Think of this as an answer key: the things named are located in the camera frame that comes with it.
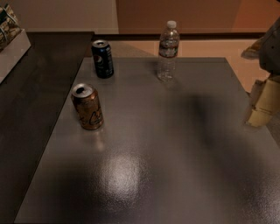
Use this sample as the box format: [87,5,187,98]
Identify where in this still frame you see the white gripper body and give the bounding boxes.
[259,17,280,75]

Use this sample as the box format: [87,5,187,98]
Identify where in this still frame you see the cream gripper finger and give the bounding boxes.
[245,77,280,128]
[241,38,263,60]

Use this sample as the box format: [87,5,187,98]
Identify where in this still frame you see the orange soda can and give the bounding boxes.
[71,83,104,130]

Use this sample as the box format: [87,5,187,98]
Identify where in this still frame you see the blue pepsi can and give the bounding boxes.
[91,39,114,79]

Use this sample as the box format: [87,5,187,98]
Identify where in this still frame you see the clear plastic water bottle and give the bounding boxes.
[157,20,180,81]

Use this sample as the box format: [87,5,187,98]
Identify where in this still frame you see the dark side counter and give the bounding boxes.
[0,31,94,224]

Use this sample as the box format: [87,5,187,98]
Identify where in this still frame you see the white snack box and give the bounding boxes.
[0,4,31,83]

